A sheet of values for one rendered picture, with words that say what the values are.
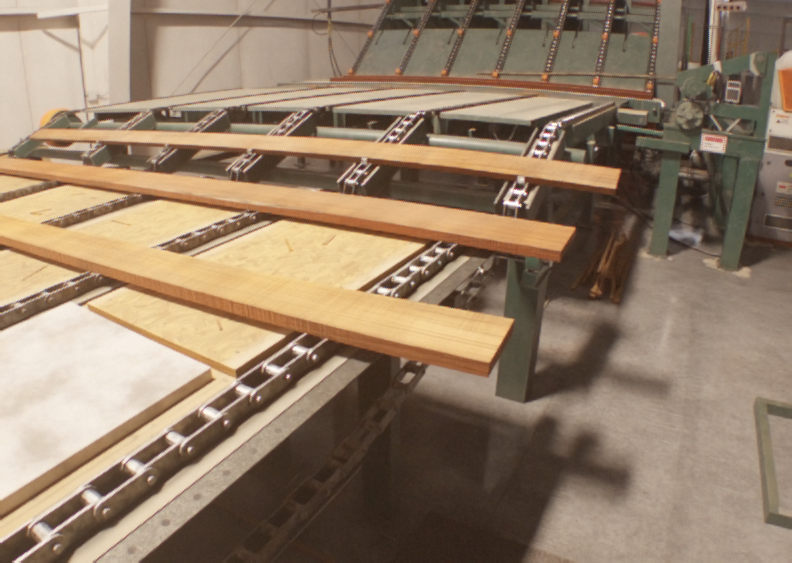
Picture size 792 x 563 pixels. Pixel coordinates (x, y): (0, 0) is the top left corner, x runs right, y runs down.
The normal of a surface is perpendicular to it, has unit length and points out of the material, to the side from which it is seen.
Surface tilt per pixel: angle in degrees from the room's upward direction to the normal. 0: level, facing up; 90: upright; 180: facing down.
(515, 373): 90
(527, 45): 47
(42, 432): 0
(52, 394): 0
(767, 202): 90
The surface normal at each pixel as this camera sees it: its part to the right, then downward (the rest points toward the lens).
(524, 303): -0.49, 0.32
